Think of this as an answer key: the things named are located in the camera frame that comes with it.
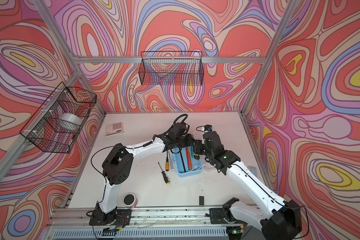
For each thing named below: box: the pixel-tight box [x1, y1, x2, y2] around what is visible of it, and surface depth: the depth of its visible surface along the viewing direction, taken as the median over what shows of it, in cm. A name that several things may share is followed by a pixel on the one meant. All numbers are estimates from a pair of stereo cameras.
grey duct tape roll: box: [59, 112, 83, 132], surface depth 74 cm
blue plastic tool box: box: [171, 145, 204, 177], surface depth 91 cm
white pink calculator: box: [105, 122, 124, 137], surface depth 110 cm
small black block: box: [199, 196, 205, 206], surface depth 80 cm
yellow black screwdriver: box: [157, 162, 171, 185], surface depth 87 cm
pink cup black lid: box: [123, 193, 138, 209], surface depth 76 cm
